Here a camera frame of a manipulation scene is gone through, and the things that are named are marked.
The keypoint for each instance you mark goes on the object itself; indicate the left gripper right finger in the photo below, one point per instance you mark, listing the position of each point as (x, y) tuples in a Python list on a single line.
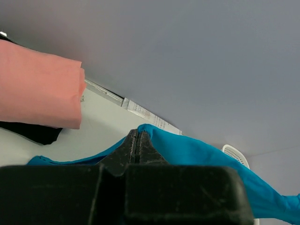
[(158, 193)]

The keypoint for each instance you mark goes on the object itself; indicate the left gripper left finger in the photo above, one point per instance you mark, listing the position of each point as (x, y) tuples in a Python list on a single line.
[(66, 194)]

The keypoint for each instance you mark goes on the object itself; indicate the blue t shirt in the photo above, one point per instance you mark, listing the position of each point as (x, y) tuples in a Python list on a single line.
[(264, 200)]

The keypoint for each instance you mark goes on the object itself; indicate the white plastic basket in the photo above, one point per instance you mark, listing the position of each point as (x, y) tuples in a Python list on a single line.
[(236, 154)]

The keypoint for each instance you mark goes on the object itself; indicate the white paper label strip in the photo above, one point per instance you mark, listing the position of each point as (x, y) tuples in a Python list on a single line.
[(153, 119)]

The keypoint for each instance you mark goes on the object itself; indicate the folded pink t shirt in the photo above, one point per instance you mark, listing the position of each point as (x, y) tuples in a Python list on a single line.
[(40, 88)]

